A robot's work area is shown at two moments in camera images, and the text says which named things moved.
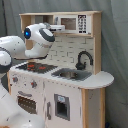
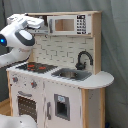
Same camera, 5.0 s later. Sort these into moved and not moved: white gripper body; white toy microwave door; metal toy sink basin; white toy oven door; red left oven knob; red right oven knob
Moved: white gripper body; white toy microwave door
Not moved: white toy oven door; red left oven knob; red right oven knob; metal toy sink basin
